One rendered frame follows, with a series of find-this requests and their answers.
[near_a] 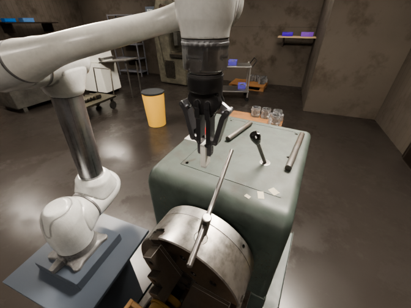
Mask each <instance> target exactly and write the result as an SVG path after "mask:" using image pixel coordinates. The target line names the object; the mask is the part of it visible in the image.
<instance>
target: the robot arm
mask: <svg viewBox="0 0 411 308"><path fill-rule="evenodd" d="M243 5H244V0H174V2H173V3H172V4H169V5H166V6H164V7H161V8H159V9H155V10H151V11H148V12H144V13H138V14H134V15H129V16H123V17H120V18H115V19H111V20H106V21H100V22H97V23H91V24H86V25H82V26H78V27H73V28H70V29H65V30H62V31H57V32H53V33H49V34H44V35H34V36H28V37H23V38H9V39H7V40H1V41H0V92H12V91H16V90H28V89H36V88H41V89H42V90H43V92H44V93H45V94H47V95H48V96H49V97H50V98H51V102H52V104H53V107H54V110H55V112H56V115H57V118H58V121H59V123H60V126H61V128H62V132H63V134H64V137H65V140H66V142H67V145H68V148H69V150H70V153H71V155H72V158H73V161H74V163H75V166H76V169H77V171H78V175H77V176H76V178H75V190H74V192H75V193H74V195H73V196H72V197H70V196H67V197H60V198H58V199H55V200H53V201H51V202H50V203H49V204H47V205H46V206H45V208H44V209H43V210H42V212H41V214H40V229H41V231H42V234H43V236H44V238H45V239H46V241H47V243H48V244H49V245H50V246H51V247H52V249H53V251H51V252H50V253H49V254H48V258H49V259H50V260H55V262H54V263H53V264H52V266H51V267H50V268H49V272H51V273H52V274H55V273H56V272H57V271H59V270H60V269H61V268H62V267H63V266H65V265H66V266H68V267H70V268H71V269H72V270H73V271H74V272H79V271H80V270H81V269H82V267H83V265H84V264H85V263H86V262H87V260H88V259H89V258H90V257H91V256H92V254H93V253H94V252H95V251H96V250H97V249H98V248H99V247H100V245H101V244H102V243H104V242H105V241H106V240H107V239H108V236H107V234H104V233H98V232H96V231H94V230H93V229H94V227H95V224H96V222H97V220H98V218H99V216H100V215H101V214H102V213H103V212H104V211H105V210H106V209H107V208H108V207H109V206H110V205H111V203H112V202H113V200H114V199H115V198H116V196H117V195H118V193H119V190H120V178H119V176H118V175H117V174H116V173H115V172H113V171H111V170H108V169H107V168H105V167H102V163H101V160H100V156H99V153H98V149H97V145H96V142H95V138H94V134H93V131H92V127H91V123H90V120H89V116H88V113H87V109H86V104H85V102H84V97H83V93H84V91H85V89H86V78H87V74H88V73H89V70H90V67H91V59H90V57H91V56H94V55H97V54H100V53H104V52H107V51H111V50H114V49H117V48H121V47H123V46H127V45H131V44H134V43H137V42H141V41H143V40H147V39H151V38H154V37H158V36H161V35H165V34H169V33H172V32H177V31H180V34H181V40H182V41H181V45H182V60H183V68H184V69H185V70H186V71H188V73H187V86H188V90H189V93H188V95H187V98H186V99H184V100H182V101H180V102H179V105H180V107H181V108H182V111H183V114H184V116H185V121H186V124H187V128H188V132H189V135H190V139H191V140H195V141H196V142H197V143H198V153H200V154H201V167H203V168H206V167H207V166H208V165H209V164H210V156H211V155H212V154H213V146H217V145H218V143H219V142H220V141H221V139H222V137H223V133H224V129H225V127H226V124H227V121H228V117H229V116H230V114H231V113H232V112H233V110H234V108H233V107H232V106H230V107H229V106H228V105H227V104H226V103H224V98H223V77H224V73H223V72H222V71H224V70H226V69H227V67H228V51H229V34H230V30H231V27H232V26H233V25H235V24H236V22H237V21H238V19H239V18H240V16H241V14H242V10H243ZM220 108H221V111H220V114H221V117H220V119H219V122H218V125H217V129H216V132H215V116H216V112H217V110H219V109H220ZM193 109H194V112H193ZM195 118H196V119H195ZM204 139H205V140H204Z"/></svg>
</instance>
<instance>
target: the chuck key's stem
mask: <svg viewBox="0 0 411 308"><path fill-rule="evenodd" d="M211 220H212V217H211V215H209V214H207V213H206V214H203V215H202V218H201V222H200V225H199V230H200V228H201V226H202V225H205V226H207V228H206V230H205V233H204V236H203V239H204V237H205V236H206V235H207V232H208V229H209V226H210V223H211ZM199 230H198V233H199ZM203 239H202V241H203Z"/></svg>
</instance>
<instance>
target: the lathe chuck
mask: <svg viewBox="0 0 411 308"><path fill-rule="evenodd" d="M200 222H201V220H200V219H198V218H195V217H192V216H189V215H186V214H178V213H174V214H169V215H167V216H165V217H164V218H163V219H162V220H161V221H160V222H159V223H158V224H157V225H156V227H155V228H154V229H153V230H152V231H151V233H150V234H148V236H147V237H146V238H145V239H144V241H143V242H142V245H141V250H142V254H143V256H144V254H145V253H146V252H147V251H148V250H149V248H150V247H151V246H152V245H153V242H152V241H151V240H150V239H151V238H152V237H153V234H154V233H156V232H157V231H164V233H163V234H162V235H160V236H159V237H158V240H159V242H160V243H161V244H162V246H163V247H164V248H165V249H166V251H167V252H168V254H169V255H170V256H171V257H172V259H173V260H174V261H175V263H176V264H177V266H178V267H179V268H180V269H181V270H182V271H184V272H186V273H187V274H188V275H189V276H191V280H192V282H191V284H190V285H189V284H188V285H187V287H186V289H185V291H184V293H183V294H182V296H181V299H182V300H183V301H184V299H185V298H186V296H187V294H188V292H189V291H190V288H191V286H192V285H193V283H195V282H197V284H198V285H200V286H202V287H204V288H206V289H208V290H209V291H211V292H213V293H214V294H216V295H218V296H220V297H222V298H224V299H225V300H227V301H229V302H230V303H233V304H235V305H236V306H239V308H241V305H242V302H243V299H244V296H245V293H246V290H247V287H248V284H249V281H250V277H251V273H250V267H249V266H248V263H247V261H246V259H245V257H244V256H243V254H242V253H241V252H240V250H239V249H238V247H237V246H236V245H235V244H234V243H233V242H232V241H231V240H230V239H229V238H228V237H227V236H225V235H224V234H223V233H221V232H220V231H219V230H217V229H216V228H214V227H213V226H211V225H210V226H209V229H208V232H207V242H206V244H202V245H200V247H199V250H198V253H197V255H196V258H195V261H194V264H193V267H192V268H188V267H187V261H188V259H189V256H190V254H191V251H192V248H193V246H194V243H195V240H194V235H195V234H196V233H198V230H199V225H200Z"/></svg>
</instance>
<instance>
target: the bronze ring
mask: <svg viewBox="0 0 411 308"><path fill-rule="evenodd" d="M150 302H151V305H150V306H149V308H180V307H181V305H182V303H181V302H180V301H179V300H178V299H177V298H176V297H175V296H174V295H172V294H170V295H169V297H168V299H167V300H166V302H165V303H163V302H162V301H160V300H159V299H156V298H152V300H151V301H150Z"/></svg>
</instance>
